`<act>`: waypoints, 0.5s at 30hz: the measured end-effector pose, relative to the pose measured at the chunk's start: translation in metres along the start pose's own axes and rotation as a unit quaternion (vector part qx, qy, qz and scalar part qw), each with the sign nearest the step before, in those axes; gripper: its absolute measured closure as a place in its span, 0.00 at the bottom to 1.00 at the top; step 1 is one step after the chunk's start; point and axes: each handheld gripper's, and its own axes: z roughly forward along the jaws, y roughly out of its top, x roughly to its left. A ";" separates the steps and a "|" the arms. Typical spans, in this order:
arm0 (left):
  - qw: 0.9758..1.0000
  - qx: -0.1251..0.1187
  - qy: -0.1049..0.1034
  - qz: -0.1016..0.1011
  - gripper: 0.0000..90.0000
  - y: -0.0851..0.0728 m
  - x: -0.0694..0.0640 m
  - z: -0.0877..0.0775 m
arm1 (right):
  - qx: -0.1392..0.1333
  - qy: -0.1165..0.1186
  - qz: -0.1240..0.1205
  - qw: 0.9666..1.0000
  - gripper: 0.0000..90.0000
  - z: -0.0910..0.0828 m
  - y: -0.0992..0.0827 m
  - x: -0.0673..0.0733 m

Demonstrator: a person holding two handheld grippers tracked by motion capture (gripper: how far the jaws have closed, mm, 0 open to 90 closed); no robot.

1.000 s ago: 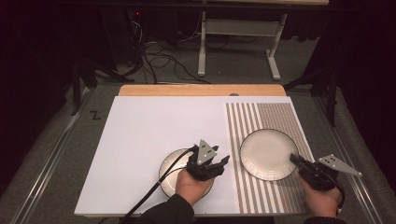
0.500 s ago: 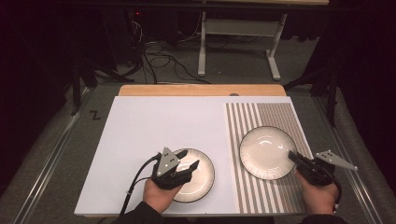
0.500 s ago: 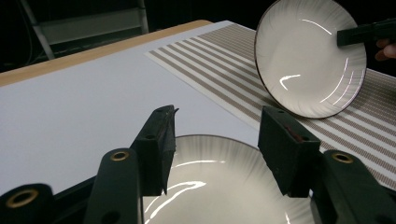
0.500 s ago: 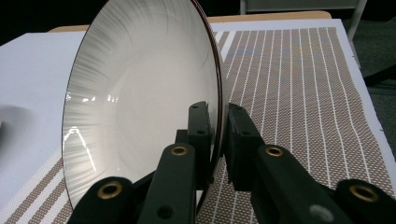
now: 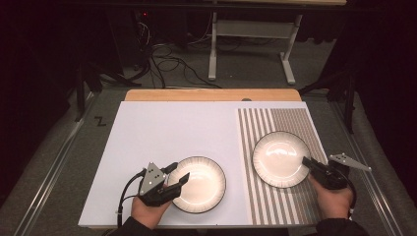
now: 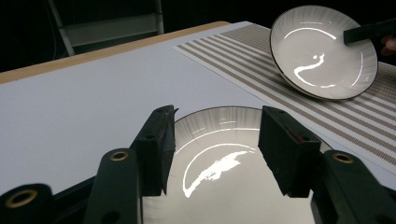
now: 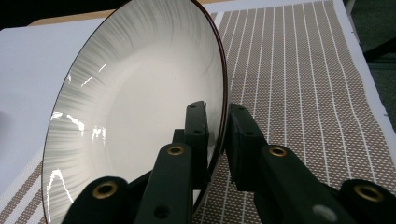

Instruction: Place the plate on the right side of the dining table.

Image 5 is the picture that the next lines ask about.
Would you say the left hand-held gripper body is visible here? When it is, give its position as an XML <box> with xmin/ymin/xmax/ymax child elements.
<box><xmin>137</xmin><ymin>161</ymin><xmax>184</xmax><ymax>207</ymax></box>

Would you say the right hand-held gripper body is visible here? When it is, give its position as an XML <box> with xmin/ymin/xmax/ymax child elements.
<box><xmin>315</xmin><ymin>152</ymin><xmax>374</xmax><ymax>191</ymax></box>

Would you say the white plate with dark rim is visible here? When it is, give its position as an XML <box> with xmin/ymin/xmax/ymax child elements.
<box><xmin>251</xmin><ymin>131</ymin><xmax>312</xmax><ymax>190</ymax></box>
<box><xmin>168</xmin><ymin>155</ymin><xmax>227</xmax><ymax>214</ymax></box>

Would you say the person's right hand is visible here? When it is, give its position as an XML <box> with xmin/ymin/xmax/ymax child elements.
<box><xmin>308</xmin><ymin>175</ymin><xmax>355</xmax><ymax>221</ymax></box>

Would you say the person's left hand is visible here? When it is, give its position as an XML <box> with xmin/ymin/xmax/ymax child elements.
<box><xmin>131</xmin><ymin>196</ymin><xmax>173</xmax><ymax>230</ymax></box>

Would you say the plain white sheet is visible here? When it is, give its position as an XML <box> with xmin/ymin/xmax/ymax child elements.
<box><xmin>78</xmin><ymin>100</ymin><xmax>254</xmax><ymax>228</ymax></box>

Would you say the grey striped white sheet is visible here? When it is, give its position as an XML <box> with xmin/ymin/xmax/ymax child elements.
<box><xmin>235</xmin><ymin>100</ymin><xmax>354</xmax><ymax>228</ymax></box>

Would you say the black metal stand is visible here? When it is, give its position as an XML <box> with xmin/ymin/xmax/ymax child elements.
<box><xmin>297</xmin><ymin>70</ymin><xmax>358</xmax><ymax>135</ymax></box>
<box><xmin>74</xmin><ymin>61</ymin><xmax>143</xmax><ymax>123</ymax></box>

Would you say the dark box with red light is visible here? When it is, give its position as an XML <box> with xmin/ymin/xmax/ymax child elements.
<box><xmin>107</xmin><ymin>9</ymin><xmax>189</xmax><ymax>68</ymax></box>

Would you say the right hand-held gripper black cable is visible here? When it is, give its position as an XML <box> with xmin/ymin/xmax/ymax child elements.
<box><xmin>338</xmin><ymin>170</ymin><xmax>358</xmax><ymax>218</ymax></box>

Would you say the hand-held gripper black cable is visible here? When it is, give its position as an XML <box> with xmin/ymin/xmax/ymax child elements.
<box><xmin>338</xmin><ymin>170</ymin><xmax>358</xmax><ymax>218</ymax></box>
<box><xmin>116</xmin><ymin>168</ymin><xmax>148</xmax><ymax>228</ymax></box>

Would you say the left hand-held gripper black cable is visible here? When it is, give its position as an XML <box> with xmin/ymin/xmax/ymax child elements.
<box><xmin>116</xmin><ymin>168</ymin><xmax>148</xmax><ymax>228</ymax></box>

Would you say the metal floor rail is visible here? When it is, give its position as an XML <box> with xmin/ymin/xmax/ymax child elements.
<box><xmin>13</xmin><ymin>92</ymin><xmax>100</xmax><ymax>236</ymax></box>
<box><xmin>328</xmin><ymin>100</ymin><xmax>405</xmax><ymax>236</ymax></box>

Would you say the tangle of black floor cables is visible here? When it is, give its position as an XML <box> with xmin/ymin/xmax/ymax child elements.
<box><xmin>132</xmin><ymin>19</ymin><xmax>223</xmax><ymax>89</ymax></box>

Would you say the white metal desk frame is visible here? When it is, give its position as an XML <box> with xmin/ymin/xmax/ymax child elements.
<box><xmin>208</xmin><ymin>11</ymin><xmax>304</xmax><ymax>86</ymax></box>

